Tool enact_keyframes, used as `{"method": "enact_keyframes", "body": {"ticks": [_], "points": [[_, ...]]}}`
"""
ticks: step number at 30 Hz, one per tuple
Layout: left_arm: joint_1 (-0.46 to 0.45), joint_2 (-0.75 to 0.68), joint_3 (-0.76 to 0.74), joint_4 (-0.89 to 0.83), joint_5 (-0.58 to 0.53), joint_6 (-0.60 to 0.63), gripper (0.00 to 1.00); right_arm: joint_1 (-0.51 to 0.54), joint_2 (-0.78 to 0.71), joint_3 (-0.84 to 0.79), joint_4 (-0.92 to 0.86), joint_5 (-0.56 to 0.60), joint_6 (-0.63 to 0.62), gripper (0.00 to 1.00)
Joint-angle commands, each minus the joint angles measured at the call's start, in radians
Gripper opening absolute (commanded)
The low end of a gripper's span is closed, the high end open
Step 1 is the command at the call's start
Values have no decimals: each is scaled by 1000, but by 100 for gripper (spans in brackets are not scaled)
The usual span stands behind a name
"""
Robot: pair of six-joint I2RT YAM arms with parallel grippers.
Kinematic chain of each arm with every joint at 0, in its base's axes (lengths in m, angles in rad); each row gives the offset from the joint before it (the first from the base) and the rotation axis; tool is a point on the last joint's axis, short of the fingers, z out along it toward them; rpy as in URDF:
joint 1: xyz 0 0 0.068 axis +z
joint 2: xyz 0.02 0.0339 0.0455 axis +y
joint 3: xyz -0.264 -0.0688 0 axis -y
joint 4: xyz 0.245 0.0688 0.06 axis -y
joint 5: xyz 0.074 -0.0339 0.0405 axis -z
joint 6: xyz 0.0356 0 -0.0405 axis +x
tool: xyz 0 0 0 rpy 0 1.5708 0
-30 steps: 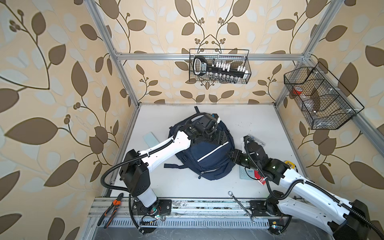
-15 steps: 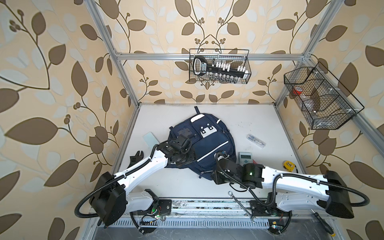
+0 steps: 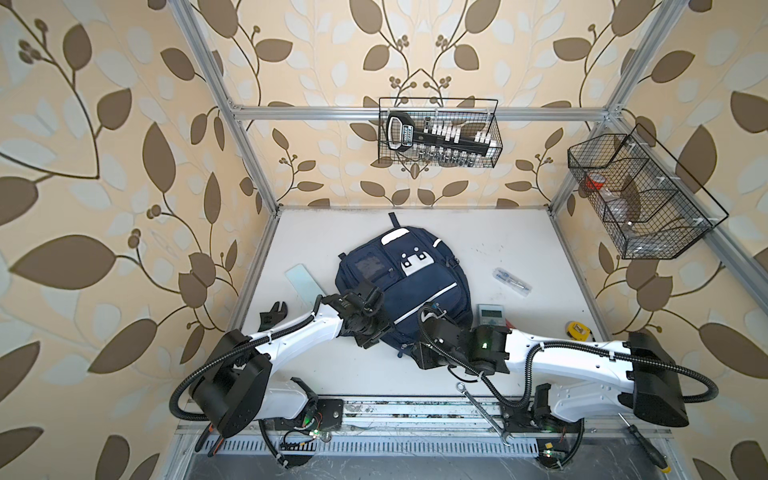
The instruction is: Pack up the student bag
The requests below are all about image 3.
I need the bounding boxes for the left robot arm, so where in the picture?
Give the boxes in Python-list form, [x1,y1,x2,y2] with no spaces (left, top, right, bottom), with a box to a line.
[168,283,392,444]

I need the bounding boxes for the orange handled pliers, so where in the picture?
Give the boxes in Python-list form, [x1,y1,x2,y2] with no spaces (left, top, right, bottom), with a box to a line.
[194,423,226,458]

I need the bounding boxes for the wire basket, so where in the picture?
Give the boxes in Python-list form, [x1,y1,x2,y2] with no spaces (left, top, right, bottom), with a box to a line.
[377,96,503,168]
[568,125,729,260]

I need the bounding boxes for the yellow tape measure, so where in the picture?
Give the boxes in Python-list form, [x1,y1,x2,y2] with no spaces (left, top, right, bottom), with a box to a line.
[566,321,595,342]

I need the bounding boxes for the back wire basket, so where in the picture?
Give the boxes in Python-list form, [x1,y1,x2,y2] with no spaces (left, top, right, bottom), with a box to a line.
[377,96,503,168]

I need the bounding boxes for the silver combination wrench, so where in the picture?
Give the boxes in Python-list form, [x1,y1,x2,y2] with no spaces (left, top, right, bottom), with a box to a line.
[456,381,512,446]

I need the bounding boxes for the navy blue student backpack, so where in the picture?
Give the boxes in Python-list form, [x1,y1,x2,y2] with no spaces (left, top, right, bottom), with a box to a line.
[335,212,473,356]

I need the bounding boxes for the black socket set holder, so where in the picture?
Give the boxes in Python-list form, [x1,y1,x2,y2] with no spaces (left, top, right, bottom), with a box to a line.
[378,108,503,162]

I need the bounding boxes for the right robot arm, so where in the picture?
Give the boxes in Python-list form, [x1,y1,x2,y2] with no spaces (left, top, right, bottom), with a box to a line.
[413,305,719,431]

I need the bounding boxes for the black handled screwdriver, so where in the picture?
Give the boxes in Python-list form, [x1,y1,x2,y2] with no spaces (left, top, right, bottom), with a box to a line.
[618,413,671,474]

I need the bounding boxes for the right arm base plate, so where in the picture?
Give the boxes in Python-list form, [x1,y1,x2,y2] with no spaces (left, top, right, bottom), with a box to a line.
[499,399,584,435]

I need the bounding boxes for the light green flat case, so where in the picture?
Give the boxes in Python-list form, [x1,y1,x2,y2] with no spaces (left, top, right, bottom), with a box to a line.
[285,264,325,307]

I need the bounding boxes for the red object in basket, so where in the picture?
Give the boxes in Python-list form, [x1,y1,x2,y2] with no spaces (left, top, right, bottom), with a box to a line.
[583,172,606,192]

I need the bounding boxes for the clear pen case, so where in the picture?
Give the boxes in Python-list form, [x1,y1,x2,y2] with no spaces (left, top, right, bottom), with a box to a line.
[493,267,532,298]

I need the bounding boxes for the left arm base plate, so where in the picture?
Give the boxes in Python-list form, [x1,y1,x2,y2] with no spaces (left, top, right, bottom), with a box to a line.
[278,397,345,432]

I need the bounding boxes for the right wire basket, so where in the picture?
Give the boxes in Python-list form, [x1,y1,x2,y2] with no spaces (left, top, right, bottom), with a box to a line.
[568,125,729,260]

